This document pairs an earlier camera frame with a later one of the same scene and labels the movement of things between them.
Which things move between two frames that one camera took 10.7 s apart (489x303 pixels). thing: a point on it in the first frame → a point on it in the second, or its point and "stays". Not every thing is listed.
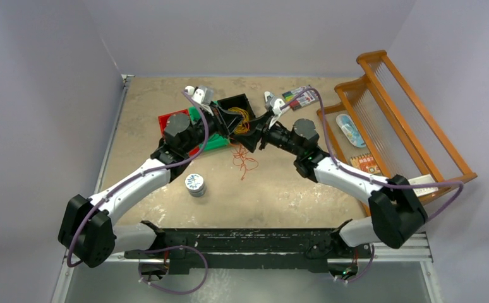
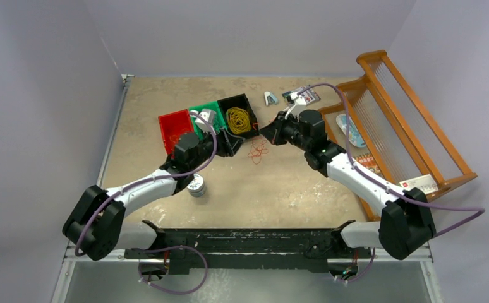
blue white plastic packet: (351, 130) stays
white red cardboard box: (428, 178) stays
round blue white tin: (195, 184) stays
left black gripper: (230, 119) → (227, 144)
